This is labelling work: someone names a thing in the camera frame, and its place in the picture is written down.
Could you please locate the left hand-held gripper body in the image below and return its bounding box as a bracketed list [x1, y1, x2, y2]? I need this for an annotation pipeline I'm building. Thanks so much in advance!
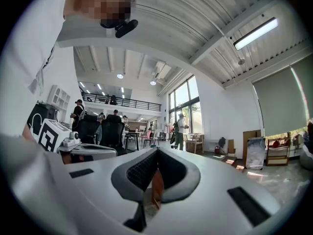
[38, 118, 118, 162]

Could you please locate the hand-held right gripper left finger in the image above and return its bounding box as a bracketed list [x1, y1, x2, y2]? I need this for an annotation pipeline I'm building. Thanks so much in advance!
[111, 147, 159, 233]

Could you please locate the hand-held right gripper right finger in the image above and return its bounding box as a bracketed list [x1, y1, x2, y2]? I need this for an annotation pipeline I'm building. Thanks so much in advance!
[157, 147, 201, 204]

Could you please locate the person's left forearm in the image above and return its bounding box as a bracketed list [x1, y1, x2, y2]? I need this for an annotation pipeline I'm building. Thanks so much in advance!
[22, 125, 38, 144]

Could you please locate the black box with white curve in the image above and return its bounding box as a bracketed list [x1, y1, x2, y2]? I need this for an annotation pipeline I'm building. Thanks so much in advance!
[26, 102, 60, 142]

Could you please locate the black office chair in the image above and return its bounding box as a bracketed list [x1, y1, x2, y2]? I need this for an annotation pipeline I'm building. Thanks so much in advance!
[100, 115, 128, 157]
[77, 114, 101, 145]

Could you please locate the black table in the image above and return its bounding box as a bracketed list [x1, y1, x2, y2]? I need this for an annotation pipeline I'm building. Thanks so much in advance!
[124, 130, 143, 152]

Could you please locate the wooden armchair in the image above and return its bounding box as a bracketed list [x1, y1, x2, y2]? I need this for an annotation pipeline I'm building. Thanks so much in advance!
[185, 134, 205, 154]

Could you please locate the white arched shelf unit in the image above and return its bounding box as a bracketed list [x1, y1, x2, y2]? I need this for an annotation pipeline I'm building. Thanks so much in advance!
[47, 84, 71, 118]

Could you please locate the black mezzanine railing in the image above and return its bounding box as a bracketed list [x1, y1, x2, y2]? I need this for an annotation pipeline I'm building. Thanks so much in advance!
[81, 92, 162, 112]

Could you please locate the person's white shirt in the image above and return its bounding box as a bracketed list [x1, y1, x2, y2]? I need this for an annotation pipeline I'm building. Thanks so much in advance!
[0, 0, 137, 141]

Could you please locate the brown cardboard panel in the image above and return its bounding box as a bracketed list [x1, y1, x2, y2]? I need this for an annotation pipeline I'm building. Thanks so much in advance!
[242, 129, 262, 166]

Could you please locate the wooden rack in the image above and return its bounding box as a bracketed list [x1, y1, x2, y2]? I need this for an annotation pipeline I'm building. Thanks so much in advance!
[266, 137, 291, 167]

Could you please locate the ceiling air conditioner unit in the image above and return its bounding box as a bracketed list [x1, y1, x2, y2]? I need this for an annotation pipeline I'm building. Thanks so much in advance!
[152, 61, 172, 80]

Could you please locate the large grey roller blind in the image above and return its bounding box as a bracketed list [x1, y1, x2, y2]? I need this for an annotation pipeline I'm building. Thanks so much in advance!
[252, 67, 308, 138]

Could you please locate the narrow grey roller blind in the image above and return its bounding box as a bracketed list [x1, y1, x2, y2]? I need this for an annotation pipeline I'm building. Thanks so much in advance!
[290, 54, 313, 123]

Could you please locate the long ceiling light fixture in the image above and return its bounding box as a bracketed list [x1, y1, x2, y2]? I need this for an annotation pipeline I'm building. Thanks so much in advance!
[233, 17, 279, 51]

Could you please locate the tall glass window wall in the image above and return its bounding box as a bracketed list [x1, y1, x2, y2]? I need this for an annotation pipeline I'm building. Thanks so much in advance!
[168, 75, 203, 135]

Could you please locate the black head-worn camera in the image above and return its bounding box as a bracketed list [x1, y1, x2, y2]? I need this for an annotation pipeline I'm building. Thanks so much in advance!
[100, 18, 139, 39]

